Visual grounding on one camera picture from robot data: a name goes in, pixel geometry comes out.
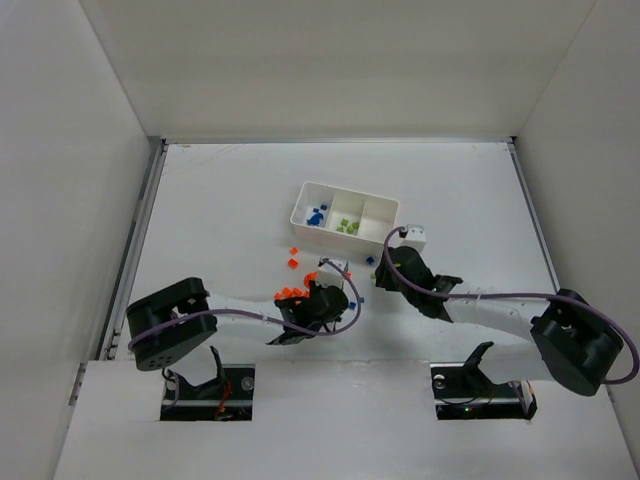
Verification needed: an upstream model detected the large blue arch lego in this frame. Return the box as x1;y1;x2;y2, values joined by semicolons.
306;212;325;227

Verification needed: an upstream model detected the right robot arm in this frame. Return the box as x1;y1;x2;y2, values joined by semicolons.
375;245;628;396

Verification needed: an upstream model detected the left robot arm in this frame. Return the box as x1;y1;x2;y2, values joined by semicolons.
126;277;349;371

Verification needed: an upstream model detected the large orange round lego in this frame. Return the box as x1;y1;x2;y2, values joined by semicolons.
304;272;317;284

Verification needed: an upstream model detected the white three-compartment container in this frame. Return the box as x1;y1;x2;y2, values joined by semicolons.
290;181;399;257

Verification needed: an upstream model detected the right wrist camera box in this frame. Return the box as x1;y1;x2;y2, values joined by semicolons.
401;224;426;253

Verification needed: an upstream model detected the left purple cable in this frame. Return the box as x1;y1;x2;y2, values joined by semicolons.
127;257;362;352

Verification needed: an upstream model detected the purple cable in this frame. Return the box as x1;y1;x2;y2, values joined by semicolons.
382;225;640;385
127;257;362;352

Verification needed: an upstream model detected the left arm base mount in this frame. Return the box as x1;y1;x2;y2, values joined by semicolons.
160;346;255;422

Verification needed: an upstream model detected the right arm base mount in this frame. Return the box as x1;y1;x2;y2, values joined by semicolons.
430;342;538;421

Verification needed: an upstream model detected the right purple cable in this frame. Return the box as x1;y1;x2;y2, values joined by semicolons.
382;225;640;385

